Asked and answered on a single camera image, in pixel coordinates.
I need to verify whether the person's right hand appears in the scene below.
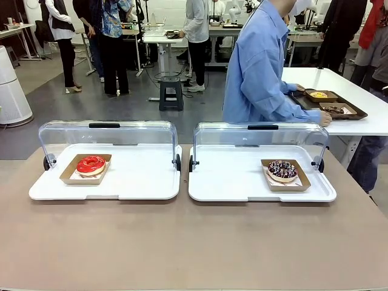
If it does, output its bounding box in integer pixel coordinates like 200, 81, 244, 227
319, 111, 333, 128

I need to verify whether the chocolate crumb donut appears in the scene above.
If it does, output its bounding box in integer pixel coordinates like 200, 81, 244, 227
322, 105, 345, 116

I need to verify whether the cardboard tray of yellow donut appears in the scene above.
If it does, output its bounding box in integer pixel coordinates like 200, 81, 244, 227
304, 89, 339, 104

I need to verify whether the cardboard tray of chocolate donut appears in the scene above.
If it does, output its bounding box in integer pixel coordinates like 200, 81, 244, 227
318, 102, 359, 118

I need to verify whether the dark rectangular serving tray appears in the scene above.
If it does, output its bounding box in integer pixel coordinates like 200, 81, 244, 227
290, 88, 369, 122

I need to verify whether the person's right forearm blue sleeve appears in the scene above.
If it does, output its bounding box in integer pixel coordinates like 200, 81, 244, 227
271, 98, 323, 122

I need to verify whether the person's left forearm blue sleeve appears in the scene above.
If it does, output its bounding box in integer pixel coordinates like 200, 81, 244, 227
280, 79, 298, 93

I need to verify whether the person in black clothes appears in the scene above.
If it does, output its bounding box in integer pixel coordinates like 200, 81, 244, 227
318, 0, 366, 75

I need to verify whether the chocolate donut with sprinkles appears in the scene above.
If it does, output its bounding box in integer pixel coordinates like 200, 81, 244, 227
267, 160, 298, 184

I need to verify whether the paper liner under sprinkled donut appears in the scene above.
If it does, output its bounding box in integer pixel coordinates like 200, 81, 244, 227
263, 163, 303, 188

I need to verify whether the person with red scarf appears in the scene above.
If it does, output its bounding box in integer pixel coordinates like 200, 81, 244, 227
347, 0, 388, 193

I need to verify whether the cardboard tray of sprinkled donut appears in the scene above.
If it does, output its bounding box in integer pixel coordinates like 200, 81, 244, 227
260, 159, 312, 193

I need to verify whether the person in light grey top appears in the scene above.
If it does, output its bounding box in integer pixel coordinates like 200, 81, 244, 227
177, 0, 210, 93

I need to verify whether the person in blue patterned shirt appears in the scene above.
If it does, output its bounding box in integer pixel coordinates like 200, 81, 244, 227
99, 0, 133, 97

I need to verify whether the person in dark jacket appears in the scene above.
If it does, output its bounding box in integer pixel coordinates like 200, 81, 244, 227
72, 0, 104, 82

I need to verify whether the red glazed donut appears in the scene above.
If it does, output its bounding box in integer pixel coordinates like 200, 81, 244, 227
76, 155, 107, 178

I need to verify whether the cardboard tray of red donut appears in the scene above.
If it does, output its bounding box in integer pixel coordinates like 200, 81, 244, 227
59, 153, 113, 186

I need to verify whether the paper liner under red donut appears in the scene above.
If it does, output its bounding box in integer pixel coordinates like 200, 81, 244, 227
74, 161, 110, 180

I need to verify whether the person in black vest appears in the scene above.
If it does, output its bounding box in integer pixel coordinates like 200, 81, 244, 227
44, 0, 83, 94

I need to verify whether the clear plastic tray lid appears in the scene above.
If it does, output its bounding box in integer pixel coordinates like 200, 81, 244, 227
193, 122, 329, 170
38, 120, 178, 170

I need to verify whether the large white table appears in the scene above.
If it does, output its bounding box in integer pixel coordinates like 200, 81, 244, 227
281, 67, 388, 170

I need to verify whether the grey background desk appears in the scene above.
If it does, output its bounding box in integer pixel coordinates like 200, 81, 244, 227
284, 25, 324, 68

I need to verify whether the white display tray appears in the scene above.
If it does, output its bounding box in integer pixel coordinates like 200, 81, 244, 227
29, 144, 182, 201
188, 145, 338, 203

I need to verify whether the dark grey step stool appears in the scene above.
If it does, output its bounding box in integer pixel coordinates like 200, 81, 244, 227
158, 76, 185, 112

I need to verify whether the white height-adjustable desk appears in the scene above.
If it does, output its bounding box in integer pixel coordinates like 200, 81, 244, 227
141, 28, 190, 101

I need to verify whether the white air purifier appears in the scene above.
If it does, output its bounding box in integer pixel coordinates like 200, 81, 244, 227
0, 45, 34, 127

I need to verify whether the light wooden desk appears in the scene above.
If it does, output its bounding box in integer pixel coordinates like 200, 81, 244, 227
0, 23, 42, 61

